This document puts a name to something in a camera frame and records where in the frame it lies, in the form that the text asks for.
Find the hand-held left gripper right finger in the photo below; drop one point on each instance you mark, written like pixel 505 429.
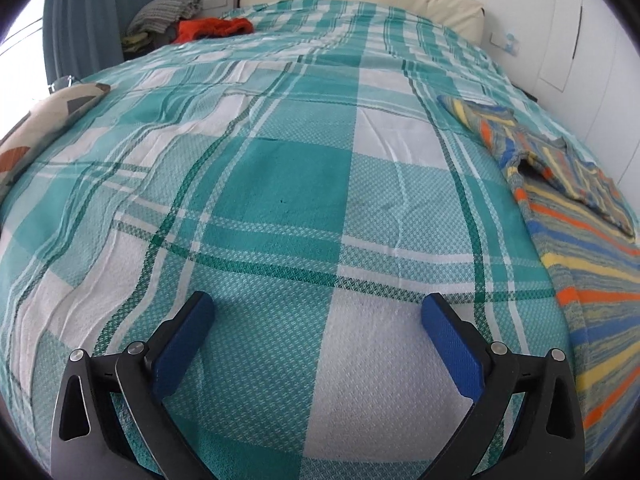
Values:
pixel 452 347

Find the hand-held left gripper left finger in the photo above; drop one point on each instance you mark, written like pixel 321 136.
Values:
pixel 182 345

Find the striped knit sweater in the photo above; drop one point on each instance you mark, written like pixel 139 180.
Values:
pixel 590 260

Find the pile of grey striped clothes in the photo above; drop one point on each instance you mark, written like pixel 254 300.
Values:
pixel 160 15

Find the teal plaid bedspread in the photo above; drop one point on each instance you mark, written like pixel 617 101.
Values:
pixel 280 185

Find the beige patterned pillow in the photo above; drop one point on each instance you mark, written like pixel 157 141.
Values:
pixel 35 130

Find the eyeglasses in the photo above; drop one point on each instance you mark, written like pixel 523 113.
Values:
pixel 62 82

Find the orange cloth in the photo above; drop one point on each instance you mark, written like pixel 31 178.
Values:
pixel 212 27

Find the blue curtain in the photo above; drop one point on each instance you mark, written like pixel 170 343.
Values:
pixel 100 15

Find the white wall socket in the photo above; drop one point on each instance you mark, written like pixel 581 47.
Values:
pixel 507 42

